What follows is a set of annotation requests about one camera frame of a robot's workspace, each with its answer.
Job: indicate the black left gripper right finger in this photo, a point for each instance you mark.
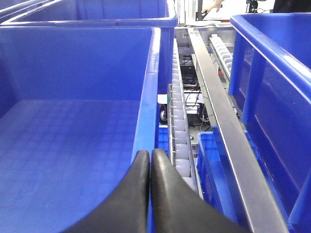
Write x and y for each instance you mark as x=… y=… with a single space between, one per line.
x=177 y=208

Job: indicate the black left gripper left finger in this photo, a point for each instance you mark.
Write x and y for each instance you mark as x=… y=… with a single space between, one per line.
x=125 y=210

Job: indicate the blue bin lower shelf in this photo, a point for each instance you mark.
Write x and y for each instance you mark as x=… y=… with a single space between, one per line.
x=212 y=176

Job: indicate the distant person hand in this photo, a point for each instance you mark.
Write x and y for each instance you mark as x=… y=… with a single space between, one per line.
x=208 y=5

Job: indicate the white roller track left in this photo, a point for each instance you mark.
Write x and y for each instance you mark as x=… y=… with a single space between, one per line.
x=180 y=148

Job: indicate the white roller track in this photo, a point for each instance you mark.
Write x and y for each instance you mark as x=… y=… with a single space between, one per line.
x=222 y=53
x=180 y=148

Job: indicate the large blue plastic bin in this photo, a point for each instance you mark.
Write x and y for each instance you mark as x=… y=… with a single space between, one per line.
x=76 y=105

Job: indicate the white roller track right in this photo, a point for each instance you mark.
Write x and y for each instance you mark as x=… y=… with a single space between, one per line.
x=222 y=53

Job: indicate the blue bin right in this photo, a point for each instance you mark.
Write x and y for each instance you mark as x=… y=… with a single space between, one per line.
x=271 y=87

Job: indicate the blue bin left back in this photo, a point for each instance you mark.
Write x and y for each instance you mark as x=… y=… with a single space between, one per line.
x=145 y=13

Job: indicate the steel divider rail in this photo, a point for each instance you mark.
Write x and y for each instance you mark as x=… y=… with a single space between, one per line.
x=261 y=209

